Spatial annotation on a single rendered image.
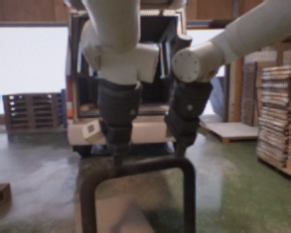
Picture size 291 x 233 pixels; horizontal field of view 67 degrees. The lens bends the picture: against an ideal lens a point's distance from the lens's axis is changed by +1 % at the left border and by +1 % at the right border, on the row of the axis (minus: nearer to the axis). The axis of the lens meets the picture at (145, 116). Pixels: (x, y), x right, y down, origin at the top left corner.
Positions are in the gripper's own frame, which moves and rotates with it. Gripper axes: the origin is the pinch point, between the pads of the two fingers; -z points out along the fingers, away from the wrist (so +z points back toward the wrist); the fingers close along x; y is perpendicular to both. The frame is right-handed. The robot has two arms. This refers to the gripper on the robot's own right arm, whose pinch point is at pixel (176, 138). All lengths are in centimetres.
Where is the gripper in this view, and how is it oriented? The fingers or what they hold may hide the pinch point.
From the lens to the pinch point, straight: 61.4
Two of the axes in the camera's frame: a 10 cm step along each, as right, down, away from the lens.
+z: 1.5, -7.9, -6.0
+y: -9.4, 0.8, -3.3
